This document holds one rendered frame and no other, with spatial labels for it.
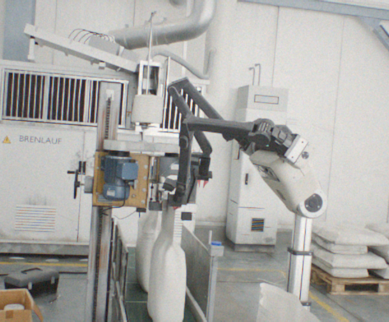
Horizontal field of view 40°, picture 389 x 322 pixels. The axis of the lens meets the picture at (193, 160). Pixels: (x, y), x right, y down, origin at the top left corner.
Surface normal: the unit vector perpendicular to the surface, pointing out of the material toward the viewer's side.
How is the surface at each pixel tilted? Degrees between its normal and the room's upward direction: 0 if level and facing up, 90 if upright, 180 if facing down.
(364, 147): 90
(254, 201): 90
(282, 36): 90
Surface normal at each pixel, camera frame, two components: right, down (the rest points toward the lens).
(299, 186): 0.48, 0.50
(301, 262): 0.20, 0.07
